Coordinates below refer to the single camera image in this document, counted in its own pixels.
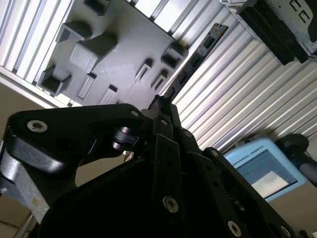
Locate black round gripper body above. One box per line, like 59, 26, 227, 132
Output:
37, 158, 223, 238

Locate dark RAM stick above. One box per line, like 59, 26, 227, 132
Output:
158, 23, 229, 102

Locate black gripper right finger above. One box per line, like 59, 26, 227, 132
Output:
161, 98, 298, 238

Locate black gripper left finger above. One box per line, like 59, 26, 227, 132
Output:
6, 95, 186, 215

